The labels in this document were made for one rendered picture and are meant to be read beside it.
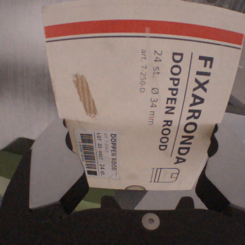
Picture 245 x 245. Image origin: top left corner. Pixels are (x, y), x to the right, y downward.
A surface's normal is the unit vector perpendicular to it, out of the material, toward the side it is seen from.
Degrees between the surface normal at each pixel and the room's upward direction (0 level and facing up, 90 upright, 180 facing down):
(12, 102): 0
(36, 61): 0
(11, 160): 90
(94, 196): 90
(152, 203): 0
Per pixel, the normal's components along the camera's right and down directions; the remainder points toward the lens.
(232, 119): -0.07, 0.54
